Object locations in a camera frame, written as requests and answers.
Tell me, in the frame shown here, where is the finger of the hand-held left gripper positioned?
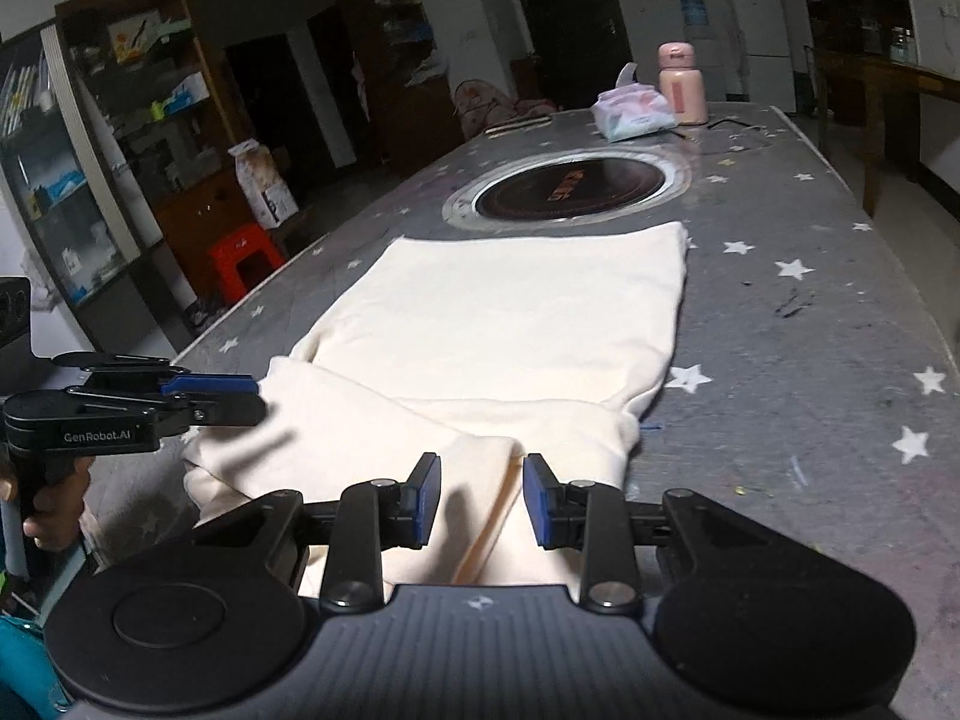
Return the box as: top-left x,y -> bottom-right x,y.
66,387 -> 269,440
52,351 -> 260,397

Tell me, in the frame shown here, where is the person's left hand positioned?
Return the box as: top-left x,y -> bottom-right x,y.
21,461 -> 97,553

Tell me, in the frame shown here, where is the glass door display cabinet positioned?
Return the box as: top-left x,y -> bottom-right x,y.
0,22 -> 188,353

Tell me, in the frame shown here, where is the dark wooden door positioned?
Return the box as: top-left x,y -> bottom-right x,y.
508,0 -> 635,110

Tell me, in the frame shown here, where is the printed paper bag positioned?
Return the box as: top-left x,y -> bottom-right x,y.
229,141 -> 299,230

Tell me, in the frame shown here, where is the red plastic stool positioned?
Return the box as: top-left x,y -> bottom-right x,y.
206,225 -> 287,306

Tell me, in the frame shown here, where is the pink bottle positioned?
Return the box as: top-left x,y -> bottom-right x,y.
658,41 -> 710,126

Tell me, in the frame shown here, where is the white fridge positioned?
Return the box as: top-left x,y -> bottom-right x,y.
724,0 -> 797,115

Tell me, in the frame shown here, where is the pink floral fabric seat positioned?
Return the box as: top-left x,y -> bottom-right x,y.
450,77 -> 560,140

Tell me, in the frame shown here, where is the pastel tissue pack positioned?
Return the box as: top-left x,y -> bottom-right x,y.
591,62 -> 678,143

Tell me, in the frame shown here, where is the cream long-sleeve top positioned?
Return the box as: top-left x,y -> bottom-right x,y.
182,221 -> 689,593

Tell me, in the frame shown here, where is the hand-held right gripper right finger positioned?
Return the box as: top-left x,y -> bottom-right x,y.
522,452 -> 773,614

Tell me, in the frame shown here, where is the round built-in induction hob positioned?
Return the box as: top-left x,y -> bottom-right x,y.
441,146 -> 692,230

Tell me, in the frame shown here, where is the water dispenser with blue bottle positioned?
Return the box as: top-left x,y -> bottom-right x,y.
677,0 -> 732,102

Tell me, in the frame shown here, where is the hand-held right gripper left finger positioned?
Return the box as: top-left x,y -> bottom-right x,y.
191,452 -> 443,612

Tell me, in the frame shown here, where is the arched wooden shelf cabinet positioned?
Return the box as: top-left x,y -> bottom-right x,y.
56,0 -> 466,278

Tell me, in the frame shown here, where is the brown wooden side table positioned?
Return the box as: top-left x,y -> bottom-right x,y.
806,45 -> 960,218

